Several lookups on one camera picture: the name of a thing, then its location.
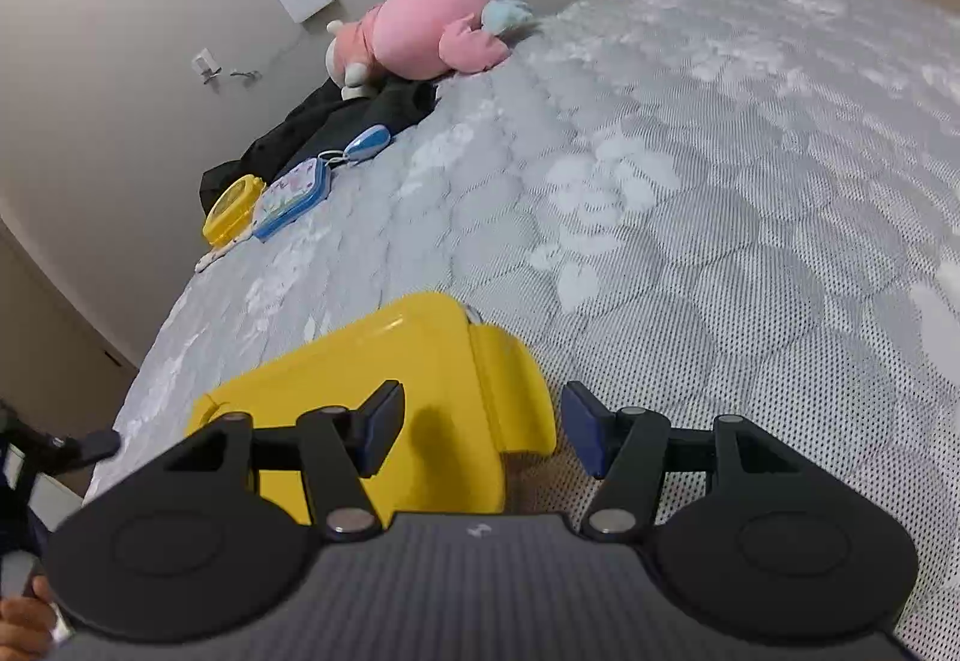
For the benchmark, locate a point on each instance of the white card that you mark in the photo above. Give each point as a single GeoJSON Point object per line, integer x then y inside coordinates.
{"type": "Point", "coordinates": [217, 256]}

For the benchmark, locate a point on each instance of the white wall socket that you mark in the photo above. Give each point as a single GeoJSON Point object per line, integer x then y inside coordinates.
{"type": "Point", "coordinates": [205, 67]}

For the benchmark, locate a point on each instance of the blue key fob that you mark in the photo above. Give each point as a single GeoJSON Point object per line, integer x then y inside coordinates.
{"type": "Point", "coordinates": [367, 143]}

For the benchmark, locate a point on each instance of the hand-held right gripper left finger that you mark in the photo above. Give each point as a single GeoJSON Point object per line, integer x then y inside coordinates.
{"type": "Point", "coordinates": [382, 424]}

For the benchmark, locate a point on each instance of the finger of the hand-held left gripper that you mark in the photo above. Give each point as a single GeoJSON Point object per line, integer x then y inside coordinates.
{"type": "Point", "coordinates": [94, 445]}

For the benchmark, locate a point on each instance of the yellow container lid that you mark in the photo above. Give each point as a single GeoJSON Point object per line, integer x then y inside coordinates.
{"type": "Point", "coordinates": [420, 361]}

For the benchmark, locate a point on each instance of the person's left hand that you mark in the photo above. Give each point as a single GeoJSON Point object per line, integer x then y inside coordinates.
{"type": "Point", "coordinates": [22, 627]}

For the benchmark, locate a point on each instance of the pink plush toy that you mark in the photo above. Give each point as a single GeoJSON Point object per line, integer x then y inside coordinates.
{"type": "Point", "coordinates": [420, 30]}

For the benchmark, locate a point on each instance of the blue floral tin case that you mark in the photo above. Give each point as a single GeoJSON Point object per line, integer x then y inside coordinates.
{"type": "Point", "coordinates": [292, 199]}

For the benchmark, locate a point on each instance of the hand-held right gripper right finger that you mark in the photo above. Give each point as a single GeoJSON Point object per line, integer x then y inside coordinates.
{"type": "Point", "coordinates": [585, 428]}

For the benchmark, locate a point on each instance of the yellow plastic box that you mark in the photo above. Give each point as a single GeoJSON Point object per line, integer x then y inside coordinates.
{"type": "Point", "coordinates": [232, 211]}

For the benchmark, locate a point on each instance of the grey patterned mattress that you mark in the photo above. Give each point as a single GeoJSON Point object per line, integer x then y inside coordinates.
{"type": "Point", "coordinates": [712, 218]}

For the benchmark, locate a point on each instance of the black cloth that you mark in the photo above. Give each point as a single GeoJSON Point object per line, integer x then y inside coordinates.
{"type": "Point", "coordinates": [330, 121]}

